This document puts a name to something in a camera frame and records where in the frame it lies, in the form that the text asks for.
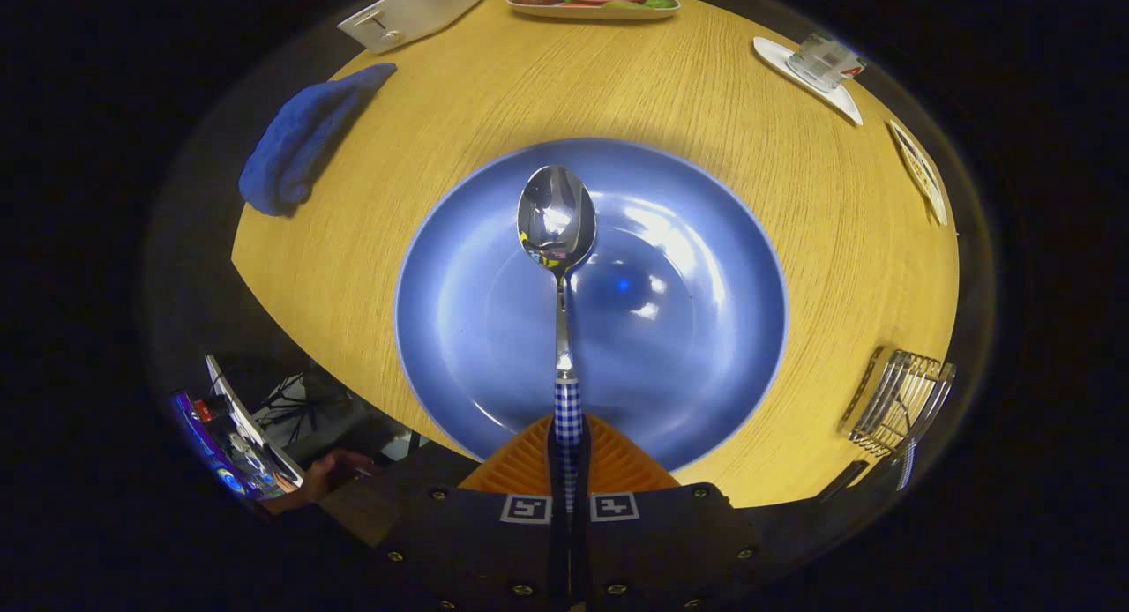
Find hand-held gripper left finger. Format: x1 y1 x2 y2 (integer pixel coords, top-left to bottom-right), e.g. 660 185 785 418
375 415 570 612

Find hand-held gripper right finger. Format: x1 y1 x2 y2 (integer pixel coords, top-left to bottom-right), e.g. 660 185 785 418
569 414 777 612

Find spoon with blue checked handle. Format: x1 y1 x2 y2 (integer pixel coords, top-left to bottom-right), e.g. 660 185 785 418
516 164 598 507

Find person's beige trousers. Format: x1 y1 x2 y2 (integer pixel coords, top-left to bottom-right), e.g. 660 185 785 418
318 471 415 547

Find black table clamp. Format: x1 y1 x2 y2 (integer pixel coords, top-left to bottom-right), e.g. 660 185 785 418
816 459 870 504

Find blue round plate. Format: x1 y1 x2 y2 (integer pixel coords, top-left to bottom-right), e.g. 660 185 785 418
393 138 789 474

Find white-edged laptop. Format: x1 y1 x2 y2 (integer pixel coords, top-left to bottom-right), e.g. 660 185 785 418
172 355 305 503

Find blue folded cloth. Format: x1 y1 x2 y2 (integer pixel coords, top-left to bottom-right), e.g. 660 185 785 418
238 63 398 218

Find white divided condiment dish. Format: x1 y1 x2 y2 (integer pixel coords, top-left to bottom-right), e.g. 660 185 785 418
888 120 949 227

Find white square coaster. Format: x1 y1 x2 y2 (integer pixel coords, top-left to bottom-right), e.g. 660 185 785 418
753 36 864 126

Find white drink bottle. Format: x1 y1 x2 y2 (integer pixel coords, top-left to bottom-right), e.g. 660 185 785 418
787 32 868 93

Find white toaster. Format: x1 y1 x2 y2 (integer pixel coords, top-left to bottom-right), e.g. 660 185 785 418
337 0 488 54

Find metal wire cutlery rack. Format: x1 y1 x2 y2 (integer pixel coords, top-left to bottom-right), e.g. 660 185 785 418
838 346 957 459

